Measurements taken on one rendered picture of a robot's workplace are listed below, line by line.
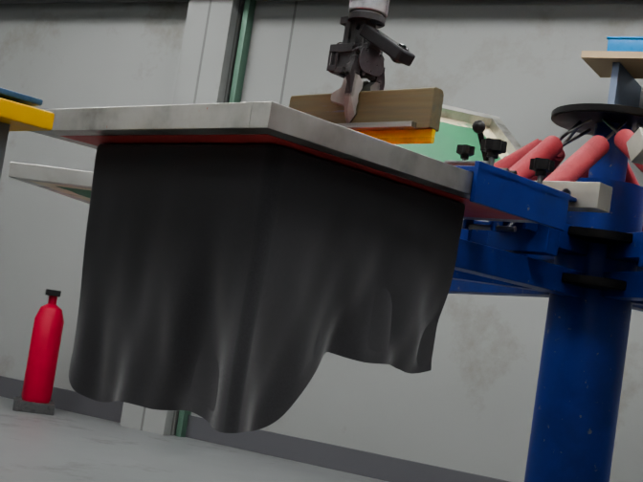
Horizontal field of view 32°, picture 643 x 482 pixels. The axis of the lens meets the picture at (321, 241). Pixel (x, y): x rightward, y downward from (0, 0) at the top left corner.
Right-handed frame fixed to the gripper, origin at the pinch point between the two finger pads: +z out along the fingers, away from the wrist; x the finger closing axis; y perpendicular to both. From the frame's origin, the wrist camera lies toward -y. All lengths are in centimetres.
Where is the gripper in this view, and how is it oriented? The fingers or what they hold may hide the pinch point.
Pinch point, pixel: (359, 119)
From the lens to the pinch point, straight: 214.4
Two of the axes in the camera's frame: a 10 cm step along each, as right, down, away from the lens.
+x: -6.7, -1.6, -7.3
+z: -1.5, 9.9, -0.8
